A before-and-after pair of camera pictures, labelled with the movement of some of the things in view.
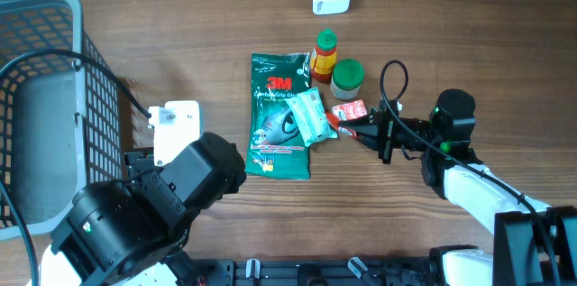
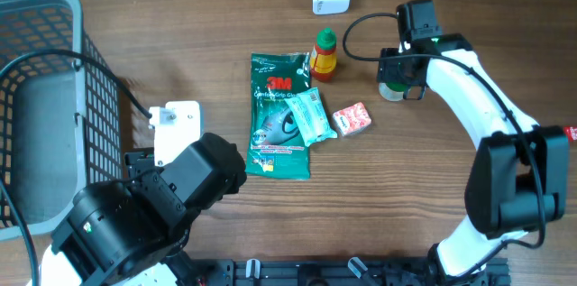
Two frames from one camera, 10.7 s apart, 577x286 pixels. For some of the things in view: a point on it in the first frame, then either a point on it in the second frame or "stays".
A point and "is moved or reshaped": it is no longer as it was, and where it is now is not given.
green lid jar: (348, 75) is moved or reshaped
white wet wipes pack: (308, 113) stays
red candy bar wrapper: (334, 121) → (572, 133)
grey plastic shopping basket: (60, 116) stays
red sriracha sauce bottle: (324, 57) stays
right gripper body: (388, 119) → (391, 69)
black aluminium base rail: (313, 272) stays
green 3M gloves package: (274, 145) stays
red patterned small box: (345, 111) is moved or reshaped
